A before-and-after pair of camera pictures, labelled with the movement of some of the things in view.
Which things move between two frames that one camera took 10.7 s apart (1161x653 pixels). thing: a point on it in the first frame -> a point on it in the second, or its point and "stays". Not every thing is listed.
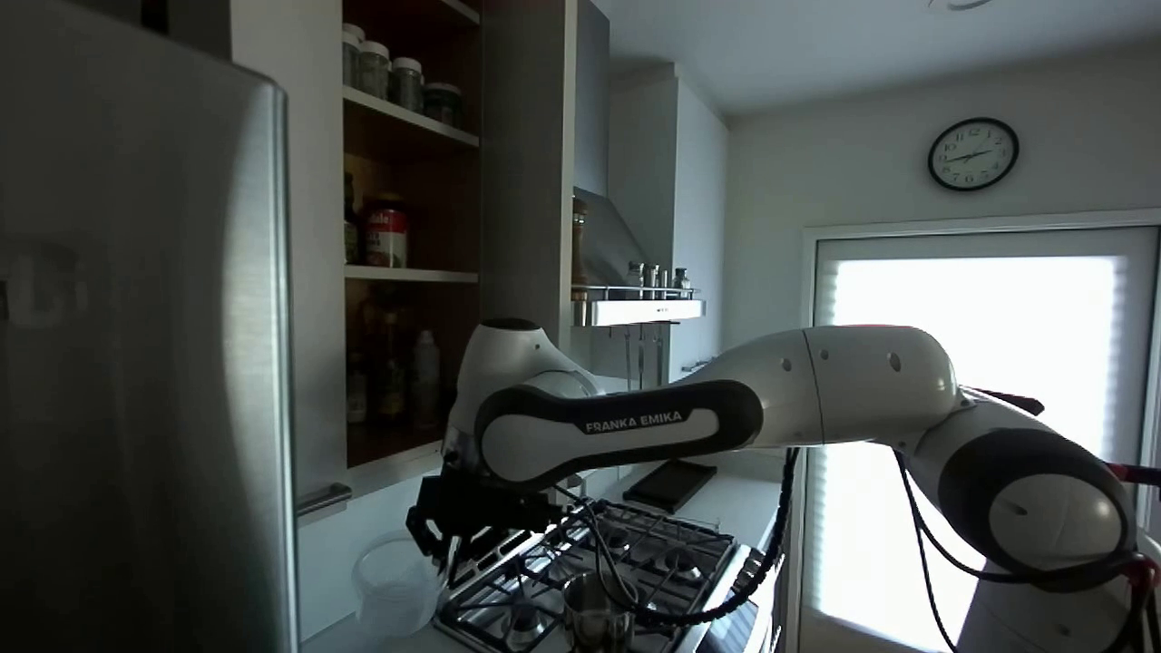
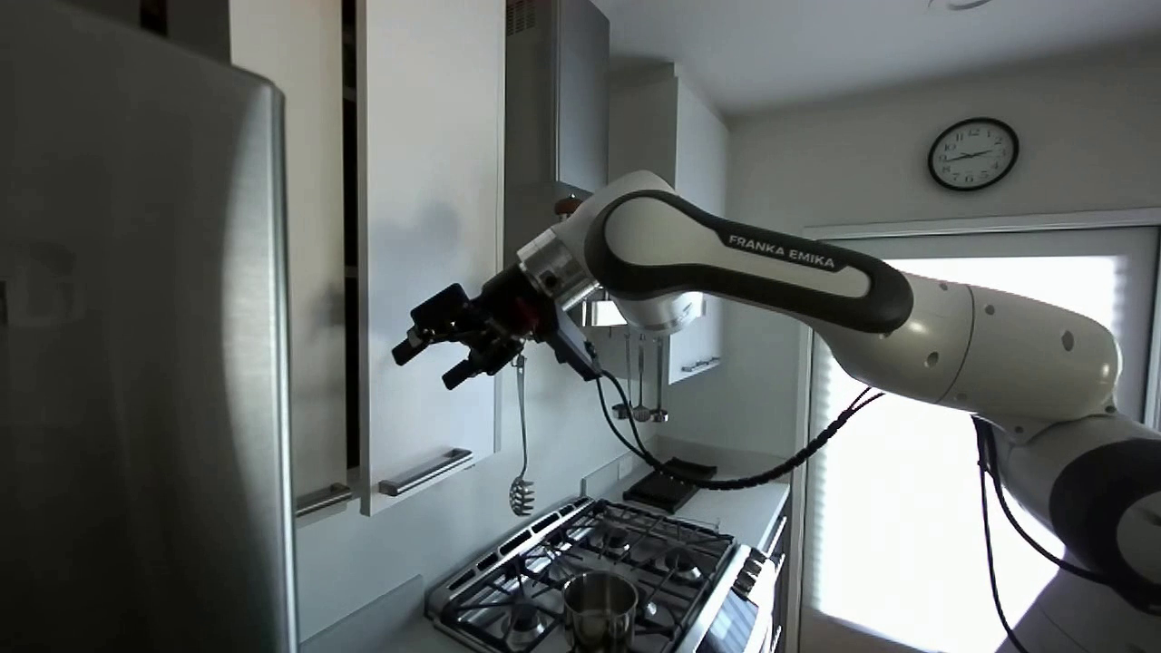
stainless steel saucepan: x=597 y=616 stays
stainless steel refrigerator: x=147 y=346 stays
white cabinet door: x=527 y=166 -> x=431 y=221
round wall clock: x=974 y=153 stays
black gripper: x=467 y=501 -> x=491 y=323
